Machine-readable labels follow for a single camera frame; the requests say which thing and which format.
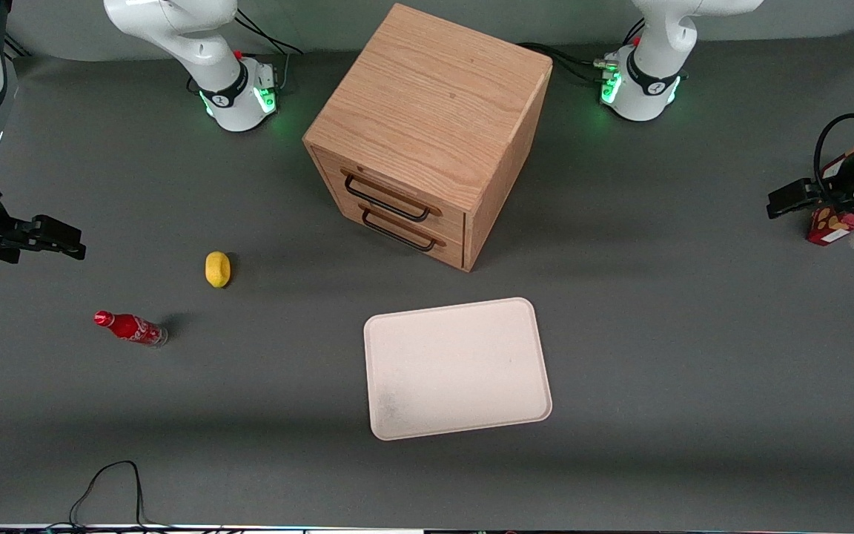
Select pale pink plastic tray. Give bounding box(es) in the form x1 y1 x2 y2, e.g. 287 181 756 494
363 297 553 442

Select dark grey table mat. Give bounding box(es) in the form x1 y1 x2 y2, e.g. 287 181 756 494
0 28 854 529

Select wooden drawer with shorter handle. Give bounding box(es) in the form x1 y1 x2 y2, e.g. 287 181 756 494
325 194 466 270

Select wooden drawer cabinet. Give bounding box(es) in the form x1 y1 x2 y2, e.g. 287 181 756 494
302 2 554 273

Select longer black drawer handle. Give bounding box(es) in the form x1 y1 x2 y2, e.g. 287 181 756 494
342 169 443 223

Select black arm base cables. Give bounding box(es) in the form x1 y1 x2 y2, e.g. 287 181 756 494
234 9 304 93
520 42 613 86

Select red cola bottle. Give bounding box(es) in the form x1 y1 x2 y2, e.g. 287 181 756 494
93 310 169 348

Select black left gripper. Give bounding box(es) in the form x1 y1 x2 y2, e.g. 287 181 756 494
767 141 854 220

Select shorter black drawer handle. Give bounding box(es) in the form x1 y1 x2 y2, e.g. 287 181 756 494
359 202 447 253

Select black right arm base cables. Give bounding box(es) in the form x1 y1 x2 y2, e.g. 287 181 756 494
234 9 304 93

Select black left arm base cables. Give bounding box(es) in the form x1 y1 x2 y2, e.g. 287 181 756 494
520 42 613 86

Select red cookie box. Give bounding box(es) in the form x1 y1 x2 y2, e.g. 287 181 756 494
807 147 854 247

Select thin black looped cable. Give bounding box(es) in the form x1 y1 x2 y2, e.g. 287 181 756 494
69 460 176 532

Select yellow lemon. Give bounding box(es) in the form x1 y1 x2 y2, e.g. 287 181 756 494
205 251 232 289

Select wooden drawer with longer handle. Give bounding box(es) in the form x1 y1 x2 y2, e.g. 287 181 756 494
311 146 467 240

